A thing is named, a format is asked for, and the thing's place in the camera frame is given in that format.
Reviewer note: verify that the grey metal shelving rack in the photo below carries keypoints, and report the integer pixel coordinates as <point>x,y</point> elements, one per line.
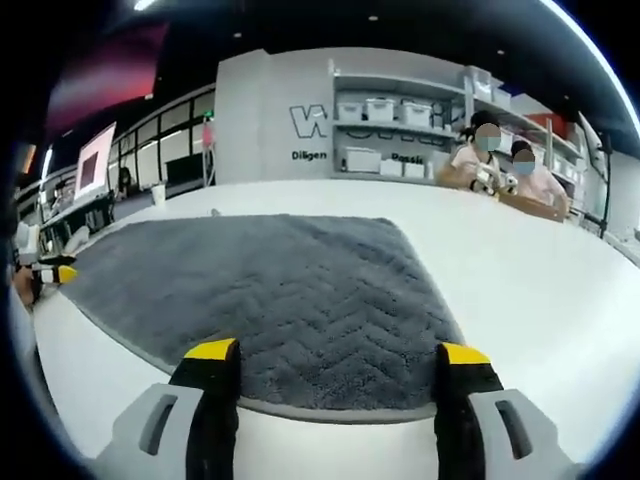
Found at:
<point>331,125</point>

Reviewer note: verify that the white paper cup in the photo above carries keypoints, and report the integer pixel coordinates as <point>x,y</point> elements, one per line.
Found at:
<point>158,196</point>

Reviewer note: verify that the wooden tray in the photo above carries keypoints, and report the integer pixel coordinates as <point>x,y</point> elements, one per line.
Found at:
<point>535,207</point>

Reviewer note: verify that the long ceiling light strip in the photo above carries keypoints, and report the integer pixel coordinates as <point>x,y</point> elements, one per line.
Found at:
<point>556,6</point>

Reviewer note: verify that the black display screen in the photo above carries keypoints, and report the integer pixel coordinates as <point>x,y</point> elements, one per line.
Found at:
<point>185,170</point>

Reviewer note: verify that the grey plush towel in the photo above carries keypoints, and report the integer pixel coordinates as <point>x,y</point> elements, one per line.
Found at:
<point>275,290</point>

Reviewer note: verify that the group of white storage bins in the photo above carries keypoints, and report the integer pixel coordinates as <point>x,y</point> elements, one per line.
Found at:
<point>380,109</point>

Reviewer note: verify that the computer monitor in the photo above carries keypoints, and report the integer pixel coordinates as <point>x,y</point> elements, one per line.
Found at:
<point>94,167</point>

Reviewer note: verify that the pink object on pole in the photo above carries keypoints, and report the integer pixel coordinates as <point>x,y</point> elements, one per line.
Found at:
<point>207,134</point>

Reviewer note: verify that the person's left hand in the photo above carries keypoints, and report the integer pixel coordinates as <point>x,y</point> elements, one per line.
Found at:
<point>24,287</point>

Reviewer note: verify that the rectangular ceiling lamp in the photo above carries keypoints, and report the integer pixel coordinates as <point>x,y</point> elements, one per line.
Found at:
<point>145,4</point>

